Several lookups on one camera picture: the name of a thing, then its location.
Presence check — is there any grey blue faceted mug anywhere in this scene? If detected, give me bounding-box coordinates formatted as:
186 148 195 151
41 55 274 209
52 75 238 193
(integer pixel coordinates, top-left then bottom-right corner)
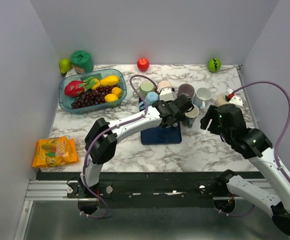
182 105 199 128

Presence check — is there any white light blue mug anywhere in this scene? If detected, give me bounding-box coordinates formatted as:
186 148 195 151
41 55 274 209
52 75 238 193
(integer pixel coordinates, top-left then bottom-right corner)
193 87 212 110

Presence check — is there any purple mug black handle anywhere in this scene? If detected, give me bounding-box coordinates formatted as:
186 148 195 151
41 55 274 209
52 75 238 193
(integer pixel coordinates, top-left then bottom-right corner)
177 83 195 99

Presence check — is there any pale grey footed mug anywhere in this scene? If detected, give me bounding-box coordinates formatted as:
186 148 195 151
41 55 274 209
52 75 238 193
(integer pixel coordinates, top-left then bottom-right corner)
163 122 178 129

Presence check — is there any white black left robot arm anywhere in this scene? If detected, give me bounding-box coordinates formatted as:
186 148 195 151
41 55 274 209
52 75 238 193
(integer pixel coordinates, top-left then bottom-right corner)
78 94 193 198

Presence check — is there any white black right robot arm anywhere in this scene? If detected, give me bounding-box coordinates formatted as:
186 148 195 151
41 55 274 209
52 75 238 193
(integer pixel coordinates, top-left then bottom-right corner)
200 104 290 236

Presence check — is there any light blue faceted mug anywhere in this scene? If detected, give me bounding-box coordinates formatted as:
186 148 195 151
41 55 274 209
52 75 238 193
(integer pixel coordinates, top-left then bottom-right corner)
138 91 159 111

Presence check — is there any pink mug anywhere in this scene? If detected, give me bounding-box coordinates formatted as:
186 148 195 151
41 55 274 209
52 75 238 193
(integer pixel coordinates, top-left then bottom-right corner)
157 80 172 92

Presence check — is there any green mug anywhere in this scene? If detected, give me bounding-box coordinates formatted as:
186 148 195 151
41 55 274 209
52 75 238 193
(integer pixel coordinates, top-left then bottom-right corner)
136 80 156 98

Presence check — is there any dark blue tray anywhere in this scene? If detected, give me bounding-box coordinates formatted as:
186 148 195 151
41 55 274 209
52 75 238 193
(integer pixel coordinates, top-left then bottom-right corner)
140 123 182 145

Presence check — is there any cream soap pump bottle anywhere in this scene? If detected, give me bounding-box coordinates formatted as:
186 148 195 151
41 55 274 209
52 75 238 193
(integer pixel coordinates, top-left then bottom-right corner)
215 88 234 107

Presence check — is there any red apple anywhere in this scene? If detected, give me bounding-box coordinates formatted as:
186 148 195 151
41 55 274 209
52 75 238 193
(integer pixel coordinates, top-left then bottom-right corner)
137 57 150 72

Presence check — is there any yellow lemon back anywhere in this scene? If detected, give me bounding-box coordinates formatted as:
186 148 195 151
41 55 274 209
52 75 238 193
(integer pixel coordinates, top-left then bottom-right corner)
111 86 123 98

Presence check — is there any yellow lemon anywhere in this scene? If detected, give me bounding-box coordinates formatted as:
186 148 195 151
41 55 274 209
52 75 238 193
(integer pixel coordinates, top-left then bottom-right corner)
111 86 123 98
104 93 119 103

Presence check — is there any green lime ball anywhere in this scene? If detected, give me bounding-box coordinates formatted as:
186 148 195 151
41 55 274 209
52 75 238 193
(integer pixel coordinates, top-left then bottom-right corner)
208 57 221 73

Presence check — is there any yellow lemon front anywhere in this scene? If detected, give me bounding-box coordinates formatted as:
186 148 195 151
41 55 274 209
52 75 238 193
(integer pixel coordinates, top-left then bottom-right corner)
104 93 119 103

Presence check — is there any yellow mango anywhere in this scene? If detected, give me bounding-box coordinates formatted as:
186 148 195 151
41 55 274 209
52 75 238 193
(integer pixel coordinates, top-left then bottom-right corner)
100 75 119 87

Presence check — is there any dark red grapes bunch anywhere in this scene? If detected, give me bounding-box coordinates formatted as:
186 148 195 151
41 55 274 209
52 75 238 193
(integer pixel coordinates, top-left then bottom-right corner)
71 85 120 109

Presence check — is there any yellow green fruit in basket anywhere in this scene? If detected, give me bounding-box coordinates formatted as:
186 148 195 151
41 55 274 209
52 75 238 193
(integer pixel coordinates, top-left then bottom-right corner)
91 78 100 90

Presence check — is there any teal plastic fruit basket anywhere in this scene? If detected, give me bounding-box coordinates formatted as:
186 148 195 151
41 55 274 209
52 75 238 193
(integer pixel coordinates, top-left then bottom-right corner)
58 68 127 115

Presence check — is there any pink dragon fruit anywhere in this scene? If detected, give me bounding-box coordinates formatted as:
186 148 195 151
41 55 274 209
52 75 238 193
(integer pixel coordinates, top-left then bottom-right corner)
64 76 96 98

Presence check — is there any green wrapped roll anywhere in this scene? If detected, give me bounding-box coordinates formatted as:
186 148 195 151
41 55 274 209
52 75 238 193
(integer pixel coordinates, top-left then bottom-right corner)
70 50 94 74

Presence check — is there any green pear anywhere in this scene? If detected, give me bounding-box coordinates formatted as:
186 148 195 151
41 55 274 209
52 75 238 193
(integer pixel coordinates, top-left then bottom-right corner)
59 58 72 74

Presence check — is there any orange snack bag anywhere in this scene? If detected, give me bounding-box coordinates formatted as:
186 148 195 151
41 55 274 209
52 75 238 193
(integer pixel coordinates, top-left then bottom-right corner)
32 136 79 168

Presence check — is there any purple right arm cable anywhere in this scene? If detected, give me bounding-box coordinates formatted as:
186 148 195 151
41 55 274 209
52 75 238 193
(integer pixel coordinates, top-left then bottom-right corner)
226 81 290 198

